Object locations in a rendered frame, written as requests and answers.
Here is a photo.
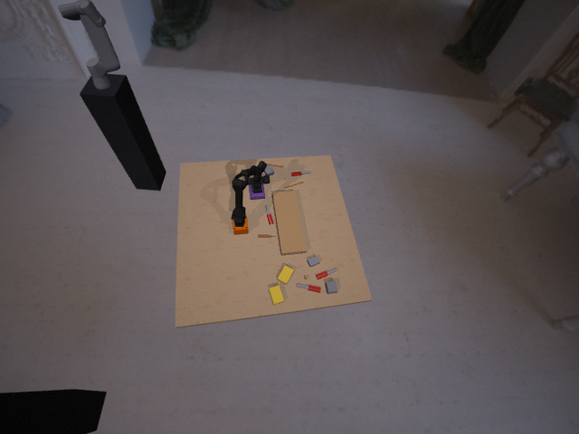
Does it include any tan panel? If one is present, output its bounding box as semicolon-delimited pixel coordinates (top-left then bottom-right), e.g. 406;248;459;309
272;191;307;256

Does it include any yellow rectangular block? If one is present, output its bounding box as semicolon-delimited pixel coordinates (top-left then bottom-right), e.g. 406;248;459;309
277;266;294;285
269;286;284;305

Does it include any purple square tray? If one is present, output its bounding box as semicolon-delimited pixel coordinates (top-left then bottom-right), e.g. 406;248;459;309
249;184;265;200

